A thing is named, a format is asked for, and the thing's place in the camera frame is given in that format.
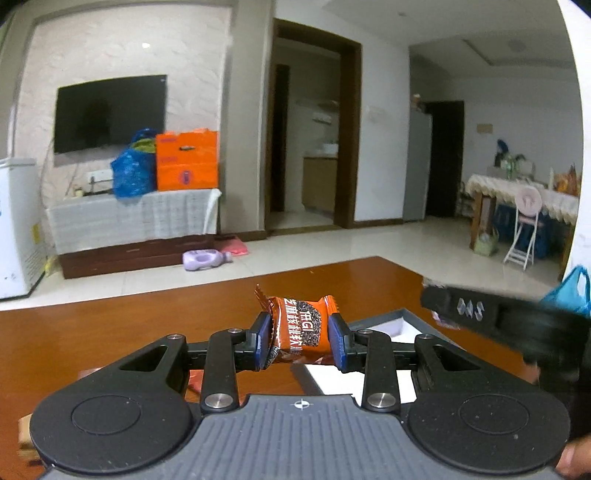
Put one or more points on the wooden dining table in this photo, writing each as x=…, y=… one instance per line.
x=478, y=221

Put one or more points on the lace tablecloth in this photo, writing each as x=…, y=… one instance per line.
x=494, y=187

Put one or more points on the dark wooden door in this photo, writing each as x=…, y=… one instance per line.
x=445, y=159

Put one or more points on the tan snack packet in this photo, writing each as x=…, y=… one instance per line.
x=25, y=436

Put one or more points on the white chest freezer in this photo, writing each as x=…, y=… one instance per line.
x=18, y=230

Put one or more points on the orange cardboard box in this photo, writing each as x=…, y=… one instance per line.
x=187, y=161

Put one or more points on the dark wooden television cabinet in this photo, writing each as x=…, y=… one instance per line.
x=134, y=256

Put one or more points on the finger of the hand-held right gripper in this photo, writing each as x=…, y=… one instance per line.
x=461, y=307

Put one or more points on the blue plastic bag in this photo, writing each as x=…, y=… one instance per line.
x=572, y=290
x=131, y=173

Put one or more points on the red snack packet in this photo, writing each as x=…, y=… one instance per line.
x=195, y=381

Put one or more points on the person's right hand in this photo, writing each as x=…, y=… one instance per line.
x=577, y=459

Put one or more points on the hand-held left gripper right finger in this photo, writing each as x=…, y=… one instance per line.
x=337, y=344

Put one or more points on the kitchen counter cabinet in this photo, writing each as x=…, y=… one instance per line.
x=319, y=182

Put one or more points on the pink cloth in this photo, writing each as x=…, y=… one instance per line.
x=234, y=247

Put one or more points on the white checked cloth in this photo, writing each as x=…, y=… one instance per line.
x=134, y=217

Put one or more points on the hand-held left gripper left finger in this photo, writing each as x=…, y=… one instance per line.
x=262, y=340

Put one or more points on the black wall television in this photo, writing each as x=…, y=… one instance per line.
x=111, y=114

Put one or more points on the green basket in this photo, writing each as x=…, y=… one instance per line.
x=485, y=244

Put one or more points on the orange brown snack packet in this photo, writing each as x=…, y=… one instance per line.
x=300, y=328

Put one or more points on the grey cardboard box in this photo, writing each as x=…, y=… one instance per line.
x=402, y=328

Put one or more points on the white folding chair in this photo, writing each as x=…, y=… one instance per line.
x=526, y=217

